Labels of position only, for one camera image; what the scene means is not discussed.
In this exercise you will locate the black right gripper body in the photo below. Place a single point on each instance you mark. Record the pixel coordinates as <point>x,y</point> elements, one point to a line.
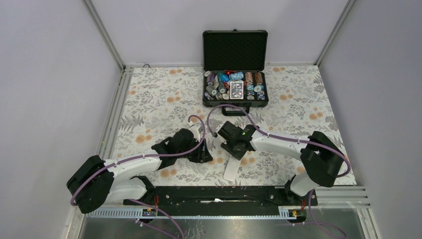
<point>230,146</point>

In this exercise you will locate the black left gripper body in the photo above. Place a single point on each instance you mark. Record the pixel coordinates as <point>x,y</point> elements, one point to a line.
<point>197,157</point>

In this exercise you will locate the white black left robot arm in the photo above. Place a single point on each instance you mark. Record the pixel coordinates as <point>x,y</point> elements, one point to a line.
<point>99,182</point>

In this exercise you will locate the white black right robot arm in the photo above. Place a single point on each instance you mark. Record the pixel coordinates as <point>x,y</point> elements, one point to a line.
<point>320,157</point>

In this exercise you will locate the floral patterned table mat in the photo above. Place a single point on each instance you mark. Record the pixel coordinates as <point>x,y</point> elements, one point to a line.
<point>277,129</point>

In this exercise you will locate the playing card deck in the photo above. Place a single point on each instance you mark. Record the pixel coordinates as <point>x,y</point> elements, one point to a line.
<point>236,91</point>

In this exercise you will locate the black poker chip case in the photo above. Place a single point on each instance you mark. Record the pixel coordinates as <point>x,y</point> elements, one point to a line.
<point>234,55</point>

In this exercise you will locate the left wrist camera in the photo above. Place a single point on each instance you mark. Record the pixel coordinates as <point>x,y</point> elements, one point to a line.
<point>197,130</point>

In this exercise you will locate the black mounting base rail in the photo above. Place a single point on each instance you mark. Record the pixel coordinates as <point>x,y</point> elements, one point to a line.
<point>172,196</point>

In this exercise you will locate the aluminium frame rail left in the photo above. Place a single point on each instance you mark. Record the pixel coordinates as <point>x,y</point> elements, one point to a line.
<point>106,145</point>

